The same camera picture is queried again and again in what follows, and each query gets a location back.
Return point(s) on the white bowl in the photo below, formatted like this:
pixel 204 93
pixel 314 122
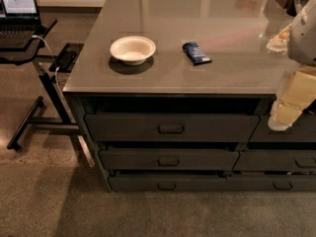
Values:
pixel 132 50

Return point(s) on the black laptop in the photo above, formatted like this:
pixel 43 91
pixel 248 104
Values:
pixel 19 21

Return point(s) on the black phone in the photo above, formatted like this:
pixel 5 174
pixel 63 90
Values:
pixel 65 58

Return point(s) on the grey drawer cabinet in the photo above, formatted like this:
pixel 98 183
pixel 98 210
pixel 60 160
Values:
pixel 199 95

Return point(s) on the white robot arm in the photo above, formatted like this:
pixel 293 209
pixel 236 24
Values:
pixel 299 39

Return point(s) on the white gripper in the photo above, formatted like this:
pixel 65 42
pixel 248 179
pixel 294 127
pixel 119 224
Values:
pixel 303 39

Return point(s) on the blue snack bar packet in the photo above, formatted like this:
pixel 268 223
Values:
pixel 195 54

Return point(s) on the grey drawer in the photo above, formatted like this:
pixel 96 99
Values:
pixel 171 127
pixel 168 159
pixel 303 130
pixel 283 183
pixel 276 160
pixel 167 183

